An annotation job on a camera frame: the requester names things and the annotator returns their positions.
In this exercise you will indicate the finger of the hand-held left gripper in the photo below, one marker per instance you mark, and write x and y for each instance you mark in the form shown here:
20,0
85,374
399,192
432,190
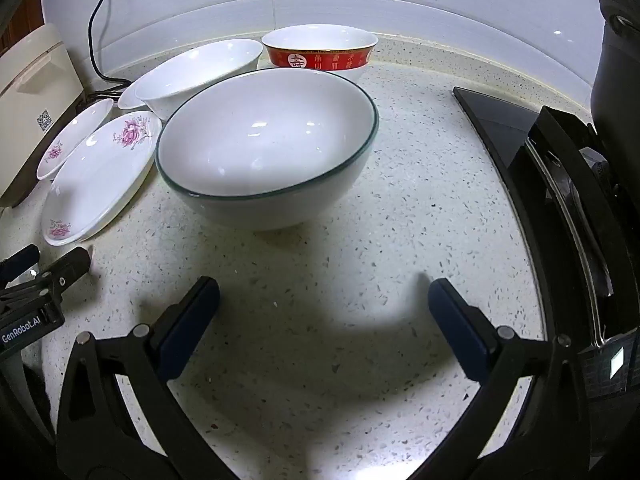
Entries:
70,265
22,262

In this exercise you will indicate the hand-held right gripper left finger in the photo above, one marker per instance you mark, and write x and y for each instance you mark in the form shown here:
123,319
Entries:
190,320

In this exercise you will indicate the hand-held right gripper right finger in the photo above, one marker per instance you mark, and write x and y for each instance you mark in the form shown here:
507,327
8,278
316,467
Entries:
460,325

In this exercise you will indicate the pink floral white plate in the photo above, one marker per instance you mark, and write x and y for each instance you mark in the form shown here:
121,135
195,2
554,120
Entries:
95,180
75,132

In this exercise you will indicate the green rimmed white bowl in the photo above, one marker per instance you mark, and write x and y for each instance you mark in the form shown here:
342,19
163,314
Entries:
265,135

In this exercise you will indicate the plain white bowl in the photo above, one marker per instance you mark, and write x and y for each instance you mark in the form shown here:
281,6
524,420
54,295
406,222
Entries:
200,67

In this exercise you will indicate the cream rice cooker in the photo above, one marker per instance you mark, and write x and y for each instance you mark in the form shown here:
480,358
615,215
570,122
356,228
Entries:
35,90

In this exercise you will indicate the black pan support grate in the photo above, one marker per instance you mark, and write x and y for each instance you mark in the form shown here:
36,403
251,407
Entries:
575,185

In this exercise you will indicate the black glass cooktop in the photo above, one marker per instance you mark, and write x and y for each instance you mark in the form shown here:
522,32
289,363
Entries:
495,120

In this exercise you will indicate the red patterned bowl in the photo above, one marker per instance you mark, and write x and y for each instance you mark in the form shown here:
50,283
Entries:
320,60

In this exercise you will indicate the black cooking pot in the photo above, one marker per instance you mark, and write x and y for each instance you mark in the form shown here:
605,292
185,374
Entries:
617,60

